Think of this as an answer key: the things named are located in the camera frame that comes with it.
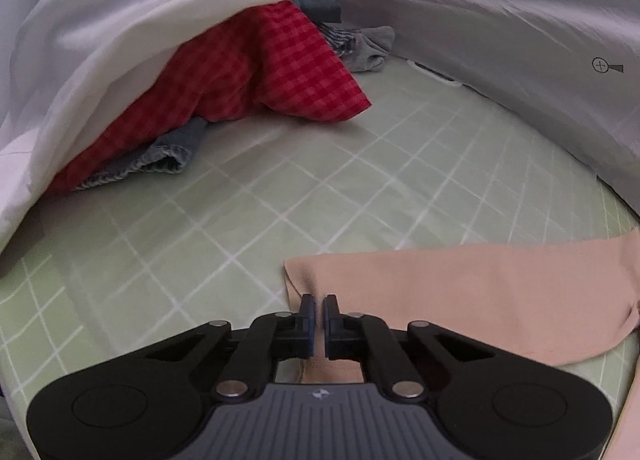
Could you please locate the grey sock-like cloth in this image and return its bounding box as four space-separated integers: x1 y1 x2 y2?
347 25 397 74

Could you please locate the blue-grey cloth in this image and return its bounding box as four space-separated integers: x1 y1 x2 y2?
292 0 343 25

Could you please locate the blue denim garment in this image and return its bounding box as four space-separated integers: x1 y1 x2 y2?
72 117 208 191

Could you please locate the grey carrot print sheet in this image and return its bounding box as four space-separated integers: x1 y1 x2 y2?
320 0 640 213

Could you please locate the striped grey cloth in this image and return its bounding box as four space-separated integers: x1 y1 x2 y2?
319 23 362 60

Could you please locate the white loop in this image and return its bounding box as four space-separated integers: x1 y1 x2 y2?
407 58 463 87

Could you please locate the beige garment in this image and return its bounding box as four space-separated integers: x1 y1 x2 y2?
283 227 640 386

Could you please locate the red checked cloth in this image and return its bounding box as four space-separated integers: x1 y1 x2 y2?
50 0 372 193

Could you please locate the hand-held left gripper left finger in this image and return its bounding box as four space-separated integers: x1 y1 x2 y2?
145 294 317 401

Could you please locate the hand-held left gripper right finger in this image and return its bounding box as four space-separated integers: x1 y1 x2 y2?
324 294 496 401

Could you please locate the white cloth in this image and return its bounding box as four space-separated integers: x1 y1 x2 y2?
0 0 328 253

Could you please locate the green grid mat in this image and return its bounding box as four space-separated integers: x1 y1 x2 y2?
0 58 640 421

